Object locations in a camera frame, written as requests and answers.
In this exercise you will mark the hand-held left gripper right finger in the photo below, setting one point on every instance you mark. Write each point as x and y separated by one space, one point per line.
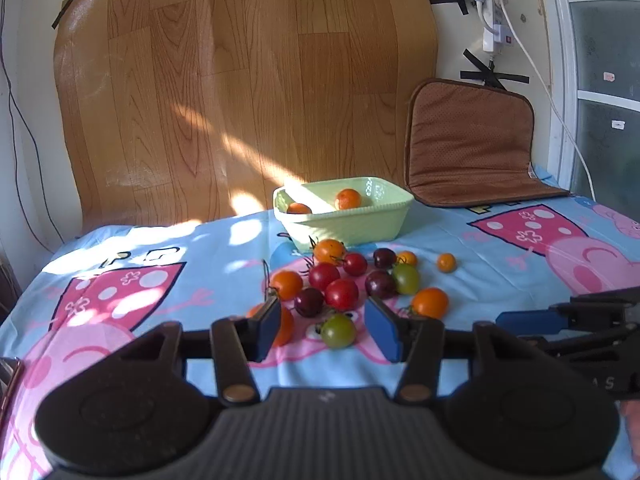
382 329

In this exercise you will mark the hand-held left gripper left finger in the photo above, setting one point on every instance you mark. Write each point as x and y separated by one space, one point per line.
267 325

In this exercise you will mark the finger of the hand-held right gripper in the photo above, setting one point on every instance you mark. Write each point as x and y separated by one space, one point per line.
585 342
525 321

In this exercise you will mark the light green ceramic bowl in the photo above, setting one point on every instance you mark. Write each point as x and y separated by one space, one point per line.
345 227

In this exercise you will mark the purple cherry tomato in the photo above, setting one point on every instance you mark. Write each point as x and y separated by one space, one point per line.
384 258
308 302
380 284

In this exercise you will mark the small orange cherry tomato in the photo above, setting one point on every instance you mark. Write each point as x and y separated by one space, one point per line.
446 262
407 258

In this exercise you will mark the cartoon pig printed blanket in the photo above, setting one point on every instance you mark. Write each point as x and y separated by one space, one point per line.
215 242

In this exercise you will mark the brown seat cushion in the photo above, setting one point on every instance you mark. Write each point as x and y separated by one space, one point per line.
470 140

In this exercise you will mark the wood grain vinyl sheet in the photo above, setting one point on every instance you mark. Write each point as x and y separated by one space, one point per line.
225 85

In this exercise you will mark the dark slab with pink edge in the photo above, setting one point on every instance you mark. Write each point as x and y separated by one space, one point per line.
9 385

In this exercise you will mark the white framed glass door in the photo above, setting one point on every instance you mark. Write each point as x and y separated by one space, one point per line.
600 50

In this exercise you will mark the white power strip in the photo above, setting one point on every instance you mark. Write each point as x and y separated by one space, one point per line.
497 27

